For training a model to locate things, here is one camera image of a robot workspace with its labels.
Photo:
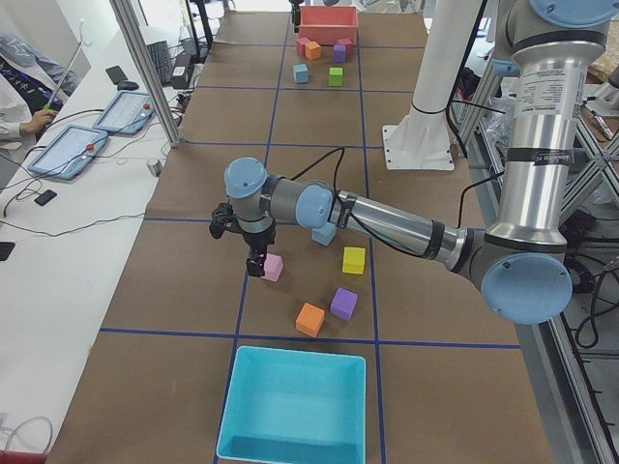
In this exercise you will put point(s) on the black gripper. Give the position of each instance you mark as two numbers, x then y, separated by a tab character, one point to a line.
257	240

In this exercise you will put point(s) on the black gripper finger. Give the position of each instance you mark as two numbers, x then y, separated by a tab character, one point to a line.
295	16

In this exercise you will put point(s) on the light blue block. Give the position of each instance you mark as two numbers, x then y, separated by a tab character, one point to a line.
300	73
324	235

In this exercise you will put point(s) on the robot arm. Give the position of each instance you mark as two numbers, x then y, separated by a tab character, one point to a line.
327	3
517	262

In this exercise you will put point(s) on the light pink block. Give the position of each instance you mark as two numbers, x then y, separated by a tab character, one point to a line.
273	266

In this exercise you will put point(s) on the magenta block beside orange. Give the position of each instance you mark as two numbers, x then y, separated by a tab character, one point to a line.
301	44

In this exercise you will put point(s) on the red plastic bin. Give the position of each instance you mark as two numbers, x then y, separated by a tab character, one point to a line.
326	25

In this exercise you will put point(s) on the orange block right side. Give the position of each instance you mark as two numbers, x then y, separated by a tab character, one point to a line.
313	50

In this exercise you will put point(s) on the green block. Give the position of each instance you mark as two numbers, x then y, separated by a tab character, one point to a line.
335	77

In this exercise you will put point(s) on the orange block left side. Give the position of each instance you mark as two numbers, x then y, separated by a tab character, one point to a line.
310	319

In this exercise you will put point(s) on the yellow block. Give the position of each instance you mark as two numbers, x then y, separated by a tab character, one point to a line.
353	260

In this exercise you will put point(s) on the black keyboard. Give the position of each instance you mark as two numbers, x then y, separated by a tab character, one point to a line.
159	54

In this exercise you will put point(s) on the cyan plastic bin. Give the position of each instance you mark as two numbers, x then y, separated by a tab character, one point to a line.
288	406

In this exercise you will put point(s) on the black computer mouse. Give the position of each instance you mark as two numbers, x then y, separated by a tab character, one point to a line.
127	85

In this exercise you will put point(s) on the blue teach pendant far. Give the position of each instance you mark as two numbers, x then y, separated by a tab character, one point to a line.
127	114

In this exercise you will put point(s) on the blue teach pendant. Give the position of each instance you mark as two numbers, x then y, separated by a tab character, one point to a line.
127	114
68	154

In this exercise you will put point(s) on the blue teach pendant near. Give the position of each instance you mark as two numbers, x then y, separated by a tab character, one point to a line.
68	154

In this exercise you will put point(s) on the black smartphone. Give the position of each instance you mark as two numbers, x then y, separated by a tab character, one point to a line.
45	197

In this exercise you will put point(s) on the person in white shirt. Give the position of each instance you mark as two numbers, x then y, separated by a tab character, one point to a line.
34	88

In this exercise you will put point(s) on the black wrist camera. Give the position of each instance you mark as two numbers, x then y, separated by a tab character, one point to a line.
223	219

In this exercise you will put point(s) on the aluminium frame post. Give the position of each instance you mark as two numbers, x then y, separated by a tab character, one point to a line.
129	26

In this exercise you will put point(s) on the white pedestal column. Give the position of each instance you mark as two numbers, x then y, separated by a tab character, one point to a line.
421	141

